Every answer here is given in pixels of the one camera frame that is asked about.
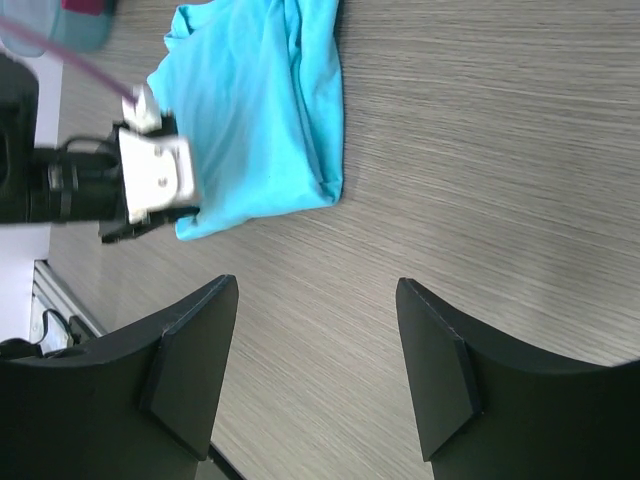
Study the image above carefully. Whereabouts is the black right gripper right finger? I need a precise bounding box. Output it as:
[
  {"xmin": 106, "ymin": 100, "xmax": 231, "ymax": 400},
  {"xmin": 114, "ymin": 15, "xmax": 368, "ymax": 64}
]
[{"xmin": 396, "ymin": 278, "xmax": 639, "ymax": 479}]

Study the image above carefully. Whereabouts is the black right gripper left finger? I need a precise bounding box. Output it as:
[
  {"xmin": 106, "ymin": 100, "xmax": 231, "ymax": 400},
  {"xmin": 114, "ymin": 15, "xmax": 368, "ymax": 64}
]
[{"xmin": 1, "ymin": 275, "xmax": 239, "ymax": 479}]

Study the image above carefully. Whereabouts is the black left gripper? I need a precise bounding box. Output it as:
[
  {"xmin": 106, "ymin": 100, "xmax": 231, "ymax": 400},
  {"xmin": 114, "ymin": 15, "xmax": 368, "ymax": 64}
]
[{"xmin": 97, "ymin": 122, "xmax": 200, "ymax": 244}]

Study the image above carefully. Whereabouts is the cyan t-shirt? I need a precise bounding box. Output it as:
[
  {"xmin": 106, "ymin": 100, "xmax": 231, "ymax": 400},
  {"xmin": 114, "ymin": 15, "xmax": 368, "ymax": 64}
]
[{"xmin": 148, "ymin": 1, "xmax": 345, "ymax": 241}]

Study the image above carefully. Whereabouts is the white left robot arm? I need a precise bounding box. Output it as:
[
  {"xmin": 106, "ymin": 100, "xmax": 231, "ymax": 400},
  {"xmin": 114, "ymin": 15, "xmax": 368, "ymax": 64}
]
[{"xmin": 1, "ymin": 56, "xmax": 199, "ymax": 244}]

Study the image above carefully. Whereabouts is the clear blue plastic bin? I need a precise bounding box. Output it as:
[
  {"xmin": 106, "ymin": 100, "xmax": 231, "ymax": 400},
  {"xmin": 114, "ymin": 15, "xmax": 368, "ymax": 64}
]
[{"xmin": 1, "ymin": 0, "xmax": 118, "ymax": 53}]

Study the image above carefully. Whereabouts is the red t-shirt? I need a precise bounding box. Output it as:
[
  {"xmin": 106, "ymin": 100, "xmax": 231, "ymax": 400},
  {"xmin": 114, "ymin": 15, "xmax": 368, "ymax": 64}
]
[{"xmin": 61, "ymin": 0, "xmax": 109, "ymax": 16}]

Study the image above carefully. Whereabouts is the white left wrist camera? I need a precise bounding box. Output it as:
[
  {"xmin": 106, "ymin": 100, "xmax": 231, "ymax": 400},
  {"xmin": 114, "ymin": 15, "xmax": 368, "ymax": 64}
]
[{"xmin": 117, "ymin": 85, "xmax": 200, "ymax": 224}]

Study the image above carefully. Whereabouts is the black looped cable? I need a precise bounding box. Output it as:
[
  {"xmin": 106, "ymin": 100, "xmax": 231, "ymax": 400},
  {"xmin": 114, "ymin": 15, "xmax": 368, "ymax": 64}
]
[{"xmin": 0, "ymin": 308, "xmax": 86, "ymax": 360}]

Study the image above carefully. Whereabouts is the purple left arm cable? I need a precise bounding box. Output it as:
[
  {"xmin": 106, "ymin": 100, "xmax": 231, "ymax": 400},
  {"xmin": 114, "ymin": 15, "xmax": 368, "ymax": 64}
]
[{"xmin": 0, "ymin": 14, "xmax": 139, "ymax": 107}]

